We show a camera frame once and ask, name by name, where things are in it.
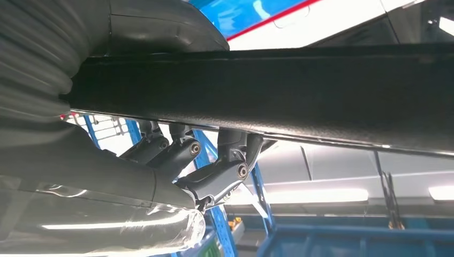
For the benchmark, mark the blue metal shelf rack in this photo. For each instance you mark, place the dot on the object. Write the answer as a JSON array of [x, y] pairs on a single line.
[[221, 234]]

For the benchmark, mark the white car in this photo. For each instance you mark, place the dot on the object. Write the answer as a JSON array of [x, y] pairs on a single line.
[[337, 25]]

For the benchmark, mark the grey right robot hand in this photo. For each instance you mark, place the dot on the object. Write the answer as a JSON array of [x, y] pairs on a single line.
[[88, 184]]

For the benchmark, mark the red barrier belt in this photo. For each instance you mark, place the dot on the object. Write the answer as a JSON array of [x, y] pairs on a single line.
[[269, 19]]

